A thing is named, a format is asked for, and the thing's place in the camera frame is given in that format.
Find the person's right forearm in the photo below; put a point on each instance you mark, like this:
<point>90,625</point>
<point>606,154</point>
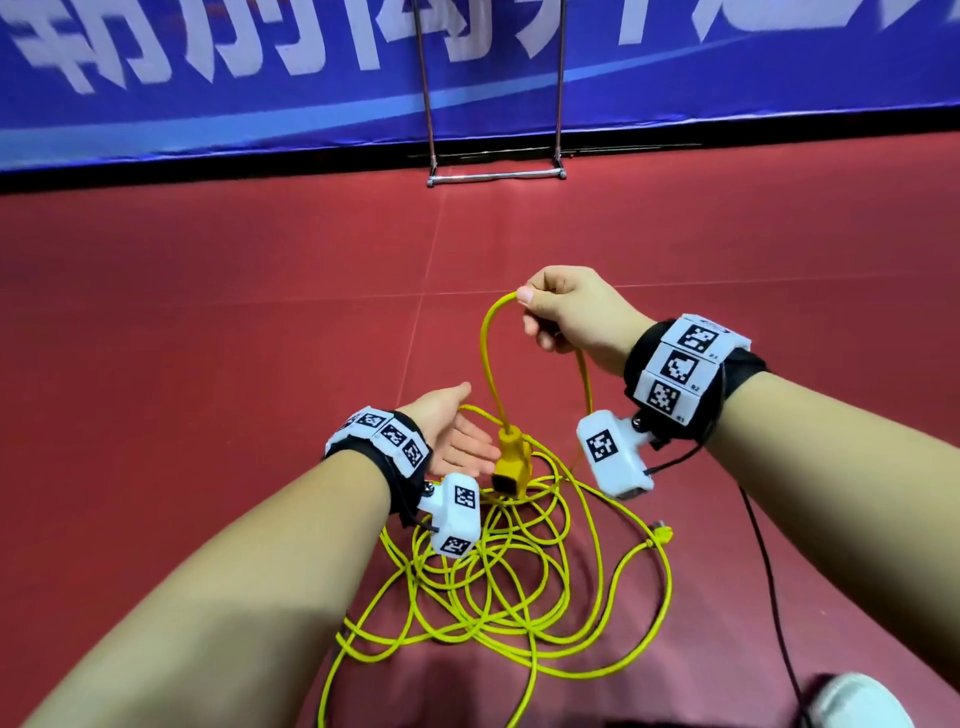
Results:
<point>855,510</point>

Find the person's left forearm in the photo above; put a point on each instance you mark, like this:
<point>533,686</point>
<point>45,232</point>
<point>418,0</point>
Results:
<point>210,615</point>

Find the person's left hand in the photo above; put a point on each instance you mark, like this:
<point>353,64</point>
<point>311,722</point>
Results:
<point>450,435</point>

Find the person's right hand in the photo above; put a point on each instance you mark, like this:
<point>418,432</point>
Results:
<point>578,312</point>

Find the blue banner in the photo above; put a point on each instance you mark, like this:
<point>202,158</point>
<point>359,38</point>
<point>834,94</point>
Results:
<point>300,75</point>

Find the black marker wristband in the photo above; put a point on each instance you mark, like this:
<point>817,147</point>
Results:
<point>383,450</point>
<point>690,375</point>

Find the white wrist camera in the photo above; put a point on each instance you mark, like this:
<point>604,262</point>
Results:
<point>453,515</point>
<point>615,450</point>

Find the metal rack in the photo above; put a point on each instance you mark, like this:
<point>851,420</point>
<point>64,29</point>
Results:
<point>495,173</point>

